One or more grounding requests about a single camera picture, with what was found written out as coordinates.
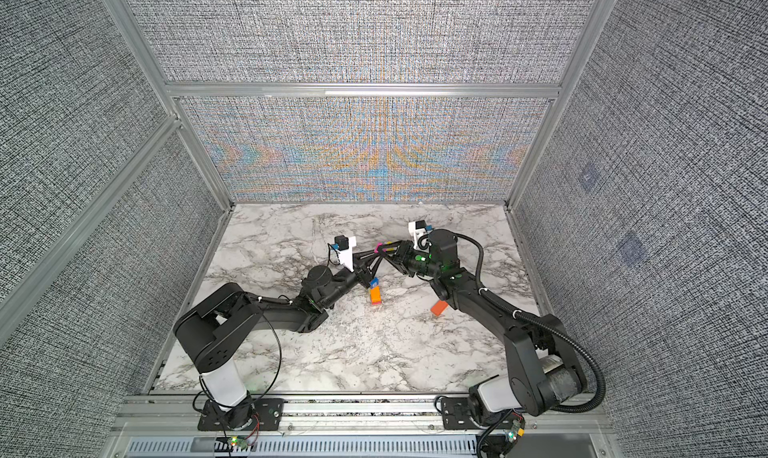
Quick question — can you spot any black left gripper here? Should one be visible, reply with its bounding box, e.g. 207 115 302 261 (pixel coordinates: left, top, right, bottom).
322 249 383 311

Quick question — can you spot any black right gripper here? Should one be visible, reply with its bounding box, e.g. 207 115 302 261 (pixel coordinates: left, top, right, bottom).
378 240 444 282

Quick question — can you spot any orange wood block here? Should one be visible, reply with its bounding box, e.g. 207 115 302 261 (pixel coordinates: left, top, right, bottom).
369 287 382 305

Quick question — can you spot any red-orange wood block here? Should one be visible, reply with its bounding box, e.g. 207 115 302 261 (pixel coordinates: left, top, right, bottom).
430 300 449 317

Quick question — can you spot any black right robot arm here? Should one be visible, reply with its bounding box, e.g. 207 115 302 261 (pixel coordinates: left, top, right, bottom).
375 229 606 427

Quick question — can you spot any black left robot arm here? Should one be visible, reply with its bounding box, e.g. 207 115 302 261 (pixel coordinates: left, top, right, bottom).
173 252 382 431

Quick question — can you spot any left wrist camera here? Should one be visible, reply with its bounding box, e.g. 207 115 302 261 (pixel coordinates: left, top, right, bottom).
331 235 357 272

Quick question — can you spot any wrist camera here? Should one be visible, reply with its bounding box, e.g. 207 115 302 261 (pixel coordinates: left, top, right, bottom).
408 220 432 250
331 235 357 272

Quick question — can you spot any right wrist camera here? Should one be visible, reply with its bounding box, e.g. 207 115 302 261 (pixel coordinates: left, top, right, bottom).
408 220 432 250

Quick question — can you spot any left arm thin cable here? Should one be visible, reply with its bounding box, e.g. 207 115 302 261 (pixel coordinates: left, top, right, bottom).
191 244 349 426

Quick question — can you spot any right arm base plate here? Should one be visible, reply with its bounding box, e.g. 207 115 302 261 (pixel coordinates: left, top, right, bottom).
436 396 481 431

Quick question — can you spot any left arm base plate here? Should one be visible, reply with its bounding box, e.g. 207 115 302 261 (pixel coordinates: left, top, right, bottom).
197 398 285 432

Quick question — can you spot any aluminium front rail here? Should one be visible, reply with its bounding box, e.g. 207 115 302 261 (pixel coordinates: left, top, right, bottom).
109 392 614 437

